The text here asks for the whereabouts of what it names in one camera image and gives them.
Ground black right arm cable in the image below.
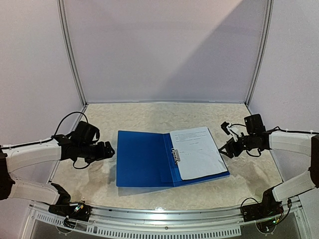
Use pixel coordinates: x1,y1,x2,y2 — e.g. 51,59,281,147
240,125,317,222

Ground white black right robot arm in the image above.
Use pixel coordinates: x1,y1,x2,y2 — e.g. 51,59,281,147
219,114,319,217

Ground left aluminium corner post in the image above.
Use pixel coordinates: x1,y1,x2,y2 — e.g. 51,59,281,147
57,0,87,106

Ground silver metal folder clip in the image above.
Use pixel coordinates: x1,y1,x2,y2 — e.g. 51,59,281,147
171,148,180,164

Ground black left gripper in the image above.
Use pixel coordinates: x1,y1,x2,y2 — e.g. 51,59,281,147
78,140,115,163

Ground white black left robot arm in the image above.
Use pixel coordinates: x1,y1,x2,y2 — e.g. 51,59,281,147
0,121,115,216

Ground aluminium corner post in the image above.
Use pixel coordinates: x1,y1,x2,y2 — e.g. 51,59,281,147
244,0,274,108
57,0,87,106

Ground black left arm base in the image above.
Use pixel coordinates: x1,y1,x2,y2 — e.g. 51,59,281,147
48,183,93,222

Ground blue plastic clip folder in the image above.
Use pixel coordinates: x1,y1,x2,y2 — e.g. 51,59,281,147
116,131,225,188

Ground aluminium front rail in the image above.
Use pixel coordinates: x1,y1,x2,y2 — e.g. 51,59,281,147
22,198,311,239

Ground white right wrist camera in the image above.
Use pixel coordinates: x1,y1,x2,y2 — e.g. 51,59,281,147
221,121,244,142

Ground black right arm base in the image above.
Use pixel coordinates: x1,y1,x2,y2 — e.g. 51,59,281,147
240,187,292,225

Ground right aluminium corner post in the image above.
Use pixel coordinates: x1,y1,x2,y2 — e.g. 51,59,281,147
244,0,274,108

